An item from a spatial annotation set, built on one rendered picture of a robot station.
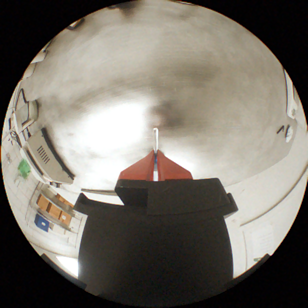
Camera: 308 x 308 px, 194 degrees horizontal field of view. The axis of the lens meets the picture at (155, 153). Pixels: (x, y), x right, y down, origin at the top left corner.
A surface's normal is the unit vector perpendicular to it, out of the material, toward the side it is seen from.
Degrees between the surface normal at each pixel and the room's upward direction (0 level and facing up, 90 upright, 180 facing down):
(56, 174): 90
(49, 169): 90
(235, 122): 0
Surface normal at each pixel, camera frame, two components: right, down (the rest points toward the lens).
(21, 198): 0.99, -0.11
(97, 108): 0.00, 0.62
